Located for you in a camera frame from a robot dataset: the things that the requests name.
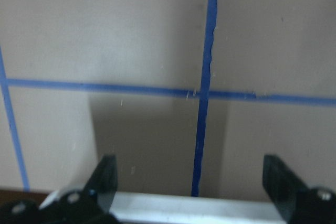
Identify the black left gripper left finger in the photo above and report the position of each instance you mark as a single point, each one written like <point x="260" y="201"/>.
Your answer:
<point x="103" y="182"/>

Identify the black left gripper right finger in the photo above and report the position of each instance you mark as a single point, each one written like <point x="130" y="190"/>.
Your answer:
<point x="295" y="201"/>

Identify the wooden drawer with white handle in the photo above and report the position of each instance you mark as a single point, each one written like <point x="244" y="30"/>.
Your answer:
<point x="79" y="205"/>

